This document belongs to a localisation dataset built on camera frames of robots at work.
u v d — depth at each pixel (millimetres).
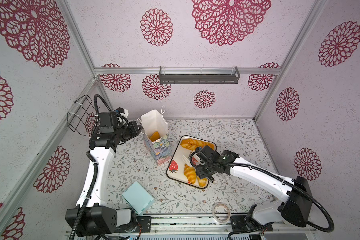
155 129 1010
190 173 861
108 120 532
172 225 745
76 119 755
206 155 596
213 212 762
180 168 931
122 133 611
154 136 997
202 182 851
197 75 959
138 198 807
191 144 1019
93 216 374
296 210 386
